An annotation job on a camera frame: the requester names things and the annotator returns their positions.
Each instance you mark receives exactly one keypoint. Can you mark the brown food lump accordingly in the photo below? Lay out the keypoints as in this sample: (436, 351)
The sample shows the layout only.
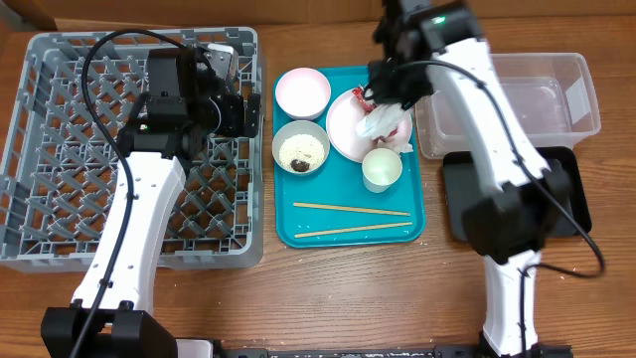
(300, 166)

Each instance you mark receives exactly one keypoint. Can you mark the lower wooden chopstick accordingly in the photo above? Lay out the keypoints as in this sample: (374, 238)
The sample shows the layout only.
(352, 230)

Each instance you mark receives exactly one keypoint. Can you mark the pink empty bowl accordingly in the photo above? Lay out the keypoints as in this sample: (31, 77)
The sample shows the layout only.
(303, 93)

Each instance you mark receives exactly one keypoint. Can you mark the upper wooden chopstick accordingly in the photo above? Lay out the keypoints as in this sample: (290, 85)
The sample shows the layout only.
(350, 209)

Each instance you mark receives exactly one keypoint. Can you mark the teal serving tray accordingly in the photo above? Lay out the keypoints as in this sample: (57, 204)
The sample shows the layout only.
(339, 181)

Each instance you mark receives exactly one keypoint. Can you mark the grey bowl with rice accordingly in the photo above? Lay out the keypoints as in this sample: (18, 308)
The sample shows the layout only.
(299, 127)

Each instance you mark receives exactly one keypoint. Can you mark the black waste tray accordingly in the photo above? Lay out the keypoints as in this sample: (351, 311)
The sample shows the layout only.
(462, 189)

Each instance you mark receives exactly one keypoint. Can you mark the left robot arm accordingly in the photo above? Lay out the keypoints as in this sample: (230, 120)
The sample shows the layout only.
(192, 95)

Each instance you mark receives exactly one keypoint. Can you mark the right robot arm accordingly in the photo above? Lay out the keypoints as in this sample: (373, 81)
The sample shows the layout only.
(443, 48)

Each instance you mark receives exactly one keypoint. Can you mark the white napkin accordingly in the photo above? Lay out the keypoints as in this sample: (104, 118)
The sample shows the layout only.
(400, 142)

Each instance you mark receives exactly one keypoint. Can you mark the grey dishwasher rack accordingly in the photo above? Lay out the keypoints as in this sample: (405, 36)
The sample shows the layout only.
(58, 173)

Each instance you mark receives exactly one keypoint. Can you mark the white plastic cup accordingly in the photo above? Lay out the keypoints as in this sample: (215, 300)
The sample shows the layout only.
(381, 168)

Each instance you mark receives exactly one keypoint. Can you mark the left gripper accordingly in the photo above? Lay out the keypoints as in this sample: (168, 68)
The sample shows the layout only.
(234, 125)

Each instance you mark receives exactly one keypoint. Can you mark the wooden chopstick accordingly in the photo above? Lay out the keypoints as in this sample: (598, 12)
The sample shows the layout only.
(350, 209)
(352, 230)

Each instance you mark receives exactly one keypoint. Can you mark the red snack wrapper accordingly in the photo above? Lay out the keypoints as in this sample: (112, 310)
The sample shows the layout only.
(363, 99)

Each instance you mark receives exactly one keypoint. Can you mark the white rice pile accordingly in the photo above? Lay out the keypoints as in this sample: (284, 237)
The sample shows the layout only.
(304, 147)

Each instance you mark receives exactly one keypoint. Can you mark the clear plastic bin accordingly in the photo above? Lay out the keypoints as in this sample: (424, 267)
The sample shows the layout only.
(551, 94)

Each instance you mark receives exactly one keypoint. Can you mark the pink round plate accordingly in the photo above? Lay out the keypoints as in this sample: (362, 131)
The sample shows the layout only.
(341, 122)

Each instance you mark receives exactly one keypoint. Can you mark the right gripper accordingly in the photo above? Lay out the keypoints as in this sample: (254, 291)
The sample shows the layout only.
(393, 89)

